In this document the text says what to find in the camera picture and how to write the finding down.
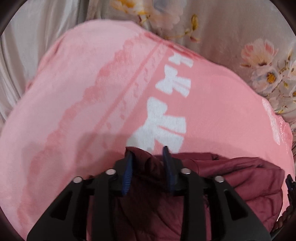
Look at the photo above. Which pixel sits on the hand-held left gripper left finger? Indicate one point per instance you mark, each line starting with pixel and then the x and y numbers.
pixel 128 172

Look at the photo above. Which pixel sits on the pink printed blanket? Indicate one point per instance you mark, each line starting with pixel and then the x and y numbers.
pixel 92 104

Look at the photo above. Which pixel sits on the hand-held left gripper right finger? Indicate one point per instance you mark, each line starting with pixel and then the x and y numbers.
pixel 168 170

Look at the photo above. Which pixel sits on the maroon puffer jacket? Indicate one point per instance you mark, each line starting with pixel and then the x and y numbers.
pixel 242 176

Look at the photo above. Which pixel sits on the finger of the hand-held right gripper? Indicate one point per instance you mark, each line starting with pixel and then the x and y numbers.
pixel 290 185

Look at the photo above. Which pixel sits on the grey satin cloth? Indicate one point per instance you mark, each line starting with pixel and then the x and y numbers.
pixel 27 41

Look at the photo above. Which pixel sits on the grey floral bedsheet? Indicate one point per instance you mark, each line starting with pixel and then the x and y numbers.
pixel 231 34

